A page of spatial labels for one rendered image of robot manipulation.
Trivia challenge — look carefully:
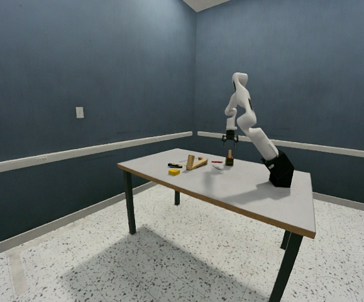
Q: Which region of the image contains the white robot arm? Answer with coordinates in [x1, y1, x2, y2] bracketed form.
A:
[225, 73, 278, 160]

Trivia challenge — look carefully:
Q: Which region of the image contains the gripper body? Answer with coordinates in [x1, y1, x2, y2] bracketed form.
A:
[226, 130, 235, 140]

